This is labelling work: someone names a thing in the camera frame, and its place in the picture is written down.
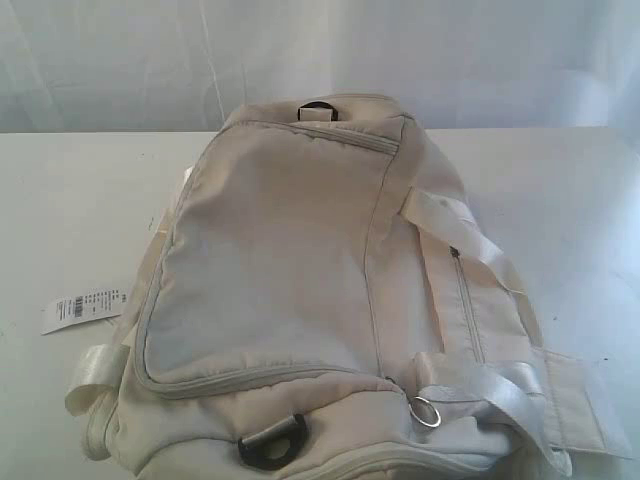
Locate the beige fabric duffel bag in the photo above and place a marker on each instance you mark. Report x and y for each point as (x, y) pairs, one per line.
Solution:
(320, 303)

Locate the white barcode paper tag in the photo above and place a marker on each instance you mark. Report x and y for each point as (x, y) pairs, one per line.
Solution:
(94, 305)

